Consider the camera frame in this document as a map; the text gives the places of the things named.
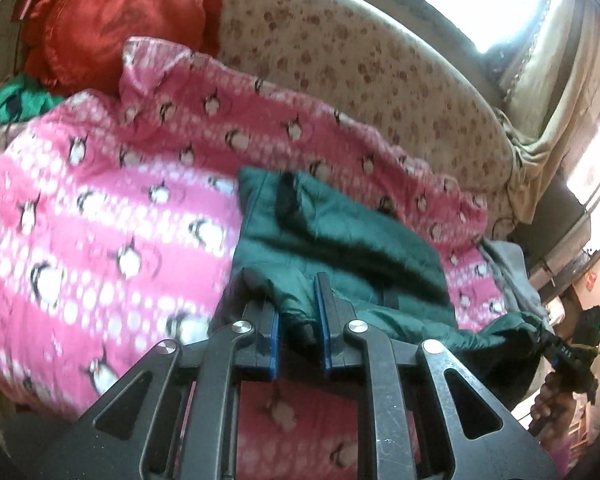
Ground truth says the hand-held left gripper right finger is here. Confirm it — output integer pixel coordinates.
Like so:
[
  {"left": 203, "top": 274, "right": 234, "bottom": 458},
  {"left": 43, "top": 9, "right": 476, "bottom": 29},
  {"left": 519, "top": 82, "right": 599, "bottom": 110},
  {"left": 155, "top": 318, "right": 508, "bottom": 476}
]
[{"left": 314, "top": 272, "right": 556, "bottom": 480}]

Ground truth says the beige floral padded headboard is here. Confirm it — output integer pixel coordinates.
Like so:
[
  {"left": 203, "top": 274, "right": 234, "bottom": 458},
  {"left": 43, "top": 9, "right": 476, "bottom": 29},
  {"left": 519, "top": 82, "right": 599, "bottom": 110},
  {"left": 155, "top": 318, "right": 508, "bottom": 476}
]
[{"left": 172, "top": 0, "right": 520, "bottom": 223}]

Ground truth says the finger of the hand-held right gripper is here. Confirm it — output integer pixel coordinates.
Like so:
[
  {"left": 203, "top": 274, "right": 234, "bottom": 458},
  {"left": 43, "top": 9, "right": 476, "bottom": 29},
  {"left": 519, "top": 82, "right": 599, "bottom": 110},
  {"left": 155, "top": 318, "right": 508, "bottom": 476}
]
[{"left": 542, "top": 334, "right": 588, "bottom": 368}]

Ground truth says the bright green cloth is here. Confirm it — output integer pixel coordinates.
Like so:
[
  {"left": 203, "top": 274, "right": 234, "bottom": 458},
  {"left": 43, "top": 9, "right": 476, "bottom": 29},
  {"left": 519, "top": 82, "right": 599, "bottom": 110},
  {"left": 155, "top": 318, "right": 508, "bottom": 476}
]
[{"left": 0, "top": 74, "right": 67, "bottom": 132}]

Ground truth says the dark green quilted jacket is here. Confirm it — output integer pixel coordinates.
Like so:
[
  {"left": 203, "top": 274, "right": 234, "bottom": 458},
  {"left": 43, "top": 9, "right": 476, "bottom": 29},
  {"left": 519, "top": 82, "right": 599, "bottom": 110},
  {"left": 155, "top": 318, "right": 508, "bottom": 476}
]
[{"left": 209, "top": 167, "right": 557, "bottom": 407}]

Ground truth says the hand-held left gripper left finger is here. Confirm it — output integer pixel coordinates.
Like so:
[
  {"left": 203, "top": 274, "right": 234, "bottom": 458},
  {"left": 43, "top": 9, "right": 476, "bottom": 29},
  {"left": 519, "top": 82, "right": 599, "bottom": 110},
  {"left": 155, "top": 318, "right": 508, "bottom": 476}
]
[{"left": 40, "top": 299, "right": 282, "bottom": 480}]

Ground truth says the pink penguin print blanket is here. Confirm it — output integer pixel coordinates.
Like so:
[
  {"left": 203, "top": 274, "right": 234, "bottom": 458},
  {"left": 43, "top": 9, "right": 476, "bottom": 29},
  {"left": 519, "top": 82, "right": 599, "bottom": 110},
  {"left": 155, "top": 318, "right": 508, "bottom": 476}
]
[{"left": 0, "top": 36, "right": 512, "bottom": 480}]

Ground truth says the grey cloth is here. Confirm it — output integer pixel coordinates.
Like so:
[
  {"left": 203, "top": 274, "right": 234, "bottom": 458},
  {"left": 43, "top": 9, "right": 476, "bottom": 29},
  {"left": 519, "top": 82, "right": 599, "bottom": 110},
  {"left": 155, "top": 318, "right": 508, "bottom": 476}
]
[{"left": 479, "top": 239, "right": 552, "bottom": 332}]

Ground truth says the beige curtain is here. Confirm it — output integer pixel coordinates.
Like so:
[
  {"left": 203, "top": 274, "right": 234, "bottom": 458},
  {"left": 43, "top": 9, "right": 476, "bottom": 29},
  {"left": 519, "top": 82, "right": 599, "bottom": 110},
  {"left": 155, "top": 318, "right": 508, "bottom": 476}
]
[{"left": 497, "top": 0, "right": 600, "bottom": 223}]

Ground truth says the bright window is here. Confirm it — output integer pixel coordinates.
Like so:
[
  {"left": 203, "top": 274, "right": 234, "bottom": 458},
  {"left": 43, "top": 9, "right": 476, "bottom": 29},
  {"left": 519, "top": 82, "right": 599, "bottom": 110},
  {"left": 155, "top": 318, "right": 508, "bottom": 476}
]
[{"left": 350, "top": 0, "right": 567, "bottom": 57}]

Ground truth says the person's right hand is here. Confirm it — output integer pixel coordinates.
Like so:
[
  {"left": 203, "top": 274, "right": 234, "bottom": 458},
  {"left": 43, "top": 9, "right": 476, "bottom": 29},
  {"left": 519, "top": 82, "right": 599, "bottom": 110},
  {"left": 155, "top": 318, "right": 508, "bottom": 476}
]
[{"left": 529, "top": 372, "right": 577, "bottom": 443}]

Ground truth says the red ruffled pillow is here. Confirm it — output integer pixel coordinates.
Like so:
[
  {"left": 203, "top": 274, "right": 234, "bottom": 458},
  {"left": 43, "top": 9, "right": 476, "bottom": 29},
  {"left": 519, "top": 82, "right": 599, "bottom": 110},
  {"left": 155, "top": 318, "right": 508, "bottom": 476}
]
[{"left": 19, "top": 0, "right": 224, "bottom": 99}]

